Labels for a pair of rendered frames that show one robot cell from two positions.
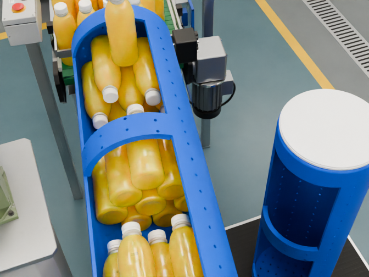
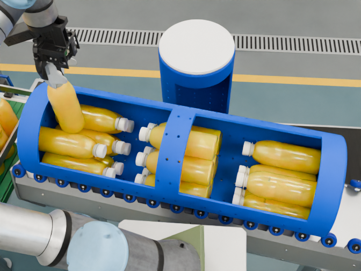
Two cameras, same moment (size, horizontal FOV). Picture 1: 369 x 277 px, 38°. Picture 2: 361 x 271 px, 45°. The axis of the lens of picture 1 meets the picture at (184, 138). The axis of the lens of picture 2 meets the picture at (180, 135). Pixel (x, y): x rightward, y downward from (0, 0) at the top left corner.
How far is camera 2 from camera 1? 0.84 m
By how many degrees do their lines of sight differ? 37
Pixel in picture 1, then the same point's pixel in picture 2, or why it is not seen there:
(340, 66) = not seen: hidden behind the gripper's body
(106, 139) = (175, 155)
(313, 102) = (171, 44)
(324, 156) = (218, 59)
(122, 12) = (70, 87)
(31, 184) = (173, 230)
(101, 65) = (71, 142)
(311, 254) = not seen: hidden behind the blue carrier
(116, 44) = (74, 115)
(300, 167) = (213, 78)
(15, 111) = not seen: outside the picture
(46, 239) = (232, 232)
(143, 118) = (173, 122)
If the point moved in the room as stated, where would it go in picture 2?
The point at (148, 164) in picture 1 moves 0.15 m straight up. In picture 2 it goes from (210, 138) to (212, 104)
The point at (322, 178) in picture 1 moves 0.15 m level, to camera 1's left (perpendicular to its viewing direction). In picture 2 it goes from (226, 72) to (210, 102)
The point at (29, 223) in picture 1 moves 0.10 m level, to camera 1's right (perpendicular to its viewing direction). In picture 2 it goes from (211, 241) to (225, 206)
